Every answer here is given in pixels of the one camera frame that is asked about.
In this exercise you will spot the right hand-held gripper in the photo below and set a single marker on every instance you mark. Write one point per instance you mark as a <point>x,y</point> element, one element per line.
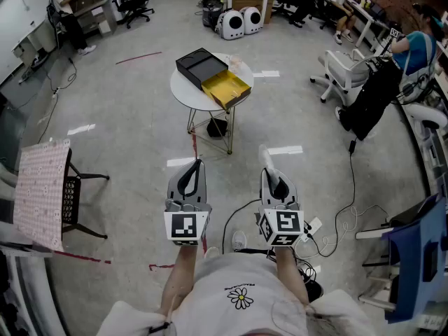
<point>288,222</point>

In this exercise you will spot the white power strip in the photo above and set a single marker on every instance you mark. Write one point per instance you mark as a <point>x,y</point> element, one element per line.
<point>311,227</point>

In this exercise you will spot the person's white flower shirt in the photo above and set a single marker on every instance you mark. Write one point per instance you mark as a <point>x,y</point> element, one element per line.
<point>238,278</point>

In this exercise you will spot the white round table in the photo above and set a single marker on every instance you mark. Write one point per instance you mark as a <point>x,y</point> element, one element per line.
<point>187,91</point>

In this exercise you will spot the grey wooden shelf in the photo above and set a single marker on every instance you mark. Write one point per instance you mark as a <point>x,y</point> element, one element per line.
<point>92,7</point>

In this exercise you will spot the pink patterned cloth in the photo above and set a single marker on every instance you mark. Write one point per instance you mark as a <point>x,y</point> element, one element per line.
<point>40,194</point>

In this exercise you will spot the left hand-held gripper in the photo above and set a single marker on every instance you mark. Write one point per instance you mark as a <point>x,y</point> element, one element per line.
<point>182,224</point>

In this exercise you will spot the black box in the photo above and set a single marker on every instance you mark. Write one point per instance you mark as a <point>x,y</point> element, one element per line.
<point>200,66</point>

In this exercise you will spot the black bag under table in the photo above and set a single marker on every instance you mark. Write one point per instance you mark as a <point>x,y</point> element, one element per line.
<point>217,128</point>

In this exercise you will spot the white metal rack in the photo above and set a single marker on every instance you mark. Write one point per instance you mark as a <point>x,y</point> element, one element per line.
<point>24,285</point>

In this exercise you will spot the clear glass cup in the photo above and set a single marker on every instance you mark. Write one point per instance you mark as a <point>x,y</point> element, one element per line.
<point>234,63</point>

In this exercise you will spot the person's right forearm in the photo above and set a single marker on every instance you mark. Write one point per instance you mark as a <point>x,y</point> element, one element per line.
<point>290,275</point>

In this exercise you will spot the person's left forearm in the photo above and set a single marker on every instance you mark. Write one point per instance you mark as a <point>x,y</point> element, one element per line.
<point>180,278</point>

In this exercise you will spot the white office chair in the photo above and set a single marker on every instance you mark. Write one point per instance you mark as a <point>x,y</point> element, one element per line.
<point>344,73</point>

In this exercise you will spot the person's white shoe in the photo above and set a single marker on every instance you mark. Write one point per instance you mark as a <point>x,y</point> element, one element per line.
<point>211,252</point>
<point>239,240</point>

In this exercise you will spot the yellow tray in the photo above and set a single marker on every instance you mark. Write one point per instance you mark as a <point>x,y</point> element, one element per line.
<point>225,87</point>

